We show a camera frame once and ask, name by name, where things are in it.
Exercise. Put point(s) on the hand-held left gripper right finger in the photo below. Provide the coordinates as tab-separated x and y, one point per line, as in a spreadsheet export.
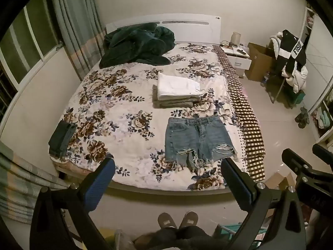
239	185

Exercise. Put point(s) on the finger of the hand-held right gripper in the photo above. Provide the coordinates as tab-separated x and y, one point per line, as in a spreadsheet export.
295	160
324	152

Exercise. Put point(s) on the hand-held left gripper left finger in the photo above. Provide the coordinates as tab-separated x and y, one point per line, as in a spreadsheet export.
100	185

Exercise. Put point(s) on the blue denim shorts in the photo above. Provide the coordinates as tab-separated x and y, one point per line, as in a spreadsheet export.
199	140

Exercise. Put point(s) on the folded dark green pants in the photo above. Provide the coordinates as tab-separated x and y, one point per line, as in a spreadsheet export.
61	139

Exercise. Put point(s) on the folded beige pants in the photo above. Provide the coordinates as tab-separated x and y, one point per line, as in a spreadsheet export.
171	103

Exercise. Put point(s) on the flat cardboard piece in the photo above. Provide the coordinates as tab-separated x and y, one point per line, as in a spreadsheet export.
279	181

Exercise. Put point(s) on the pair of dark shoes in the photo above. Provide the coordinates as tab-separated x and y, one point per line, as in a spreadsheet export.
303	117

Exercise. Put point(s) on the teal metal rack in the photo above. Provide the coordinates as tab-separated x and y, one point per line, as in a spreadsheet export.
229	230

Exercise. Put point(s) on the brown checkered blanket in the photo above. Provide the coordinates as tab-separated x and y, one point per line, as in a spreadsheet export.
249	125

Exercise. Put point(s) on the teal plastic bin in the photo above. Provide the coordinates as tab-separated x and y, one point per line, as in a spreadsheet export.
299	97

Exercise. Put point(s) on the grey slipper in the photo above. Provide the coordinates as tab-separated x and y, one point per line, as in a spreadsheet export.
187	218
167	220

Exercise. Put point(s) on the floral bed sheet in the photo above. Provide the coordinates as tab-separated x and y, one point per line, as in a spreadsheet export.
124	125

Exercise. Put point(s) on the metal chair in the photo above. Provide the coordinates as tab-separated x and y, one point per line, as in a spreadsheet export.
279	88

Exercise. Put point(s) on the person's dark trouser legs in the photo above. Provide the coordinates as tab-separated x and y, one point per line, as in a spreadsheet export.
187	239

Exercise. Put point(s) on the green striped curtain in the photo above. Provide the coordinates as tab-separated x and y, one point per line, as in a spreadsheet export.
78	31
23	182

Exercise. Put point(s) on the white puffy jacket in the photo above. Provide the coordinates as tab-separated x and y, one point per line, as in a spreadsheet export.
296	79

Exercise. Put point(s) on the plastic water bottle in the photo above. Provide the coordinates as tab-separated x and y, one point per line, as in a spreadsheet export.
264	80

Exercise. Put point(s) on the white wardrobe shelf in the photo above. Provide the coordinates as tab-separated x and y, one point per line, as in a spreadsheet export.
318	57

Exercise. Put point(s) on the brown cardboard box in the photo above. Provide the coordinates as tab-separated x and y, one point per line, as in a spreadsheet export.
260	62

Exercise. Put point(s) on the black and white jacket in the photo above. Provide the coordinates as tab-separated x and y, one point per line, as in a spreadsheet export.
291	49

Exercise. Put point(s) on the white nightstand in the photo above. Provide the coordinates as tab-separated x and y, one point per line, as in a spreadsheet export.
240	62

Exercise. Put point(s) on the white bedside lamp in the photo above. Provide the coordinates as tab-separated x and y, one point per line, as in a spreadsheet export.
236	39

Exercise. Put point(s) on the dark green blanket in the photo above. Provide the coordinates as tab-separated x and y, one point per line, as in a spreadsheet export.
135	45

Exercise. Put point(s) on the white framed window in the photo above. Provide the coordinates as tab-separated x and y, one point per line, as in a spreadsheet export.
28	47

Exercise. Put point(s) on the bed with white headboard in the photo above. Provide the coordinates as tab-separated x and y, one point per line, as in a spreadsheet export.
192	27

